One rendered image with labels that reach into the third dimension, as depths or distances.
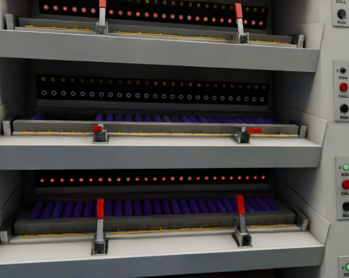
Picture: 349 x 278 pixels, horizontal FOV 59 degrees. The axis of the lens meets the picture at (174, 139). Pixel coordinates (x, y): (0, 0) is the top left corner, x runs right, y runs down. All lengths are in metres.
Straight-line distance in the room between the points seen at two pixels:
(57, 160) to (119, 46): 0.23
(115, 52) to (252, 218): 0.43
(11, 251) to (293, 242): 0.52
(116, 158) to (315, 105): 0.41
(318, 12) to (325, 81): 0.14
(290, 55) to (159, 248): 0.45
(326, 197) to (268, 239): 0.14
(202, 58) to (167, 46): 0.07
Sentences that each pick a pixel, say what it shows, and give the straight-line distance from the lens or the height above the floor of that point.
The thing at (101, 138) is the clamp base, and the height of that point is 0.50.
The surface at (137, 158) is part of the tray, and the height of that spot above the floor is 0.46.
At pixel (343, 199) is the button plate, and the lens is 0.69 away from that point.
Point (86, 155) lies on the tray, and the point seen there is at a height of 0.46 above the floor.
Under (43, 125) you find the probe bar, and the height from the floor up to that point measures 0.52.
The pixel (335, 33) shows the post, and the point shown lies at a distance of 0.73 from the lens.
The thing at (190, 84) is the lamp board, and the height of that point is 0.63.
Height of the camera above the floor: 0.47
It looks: 3 degrees up
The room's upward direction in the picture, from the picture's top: straight up
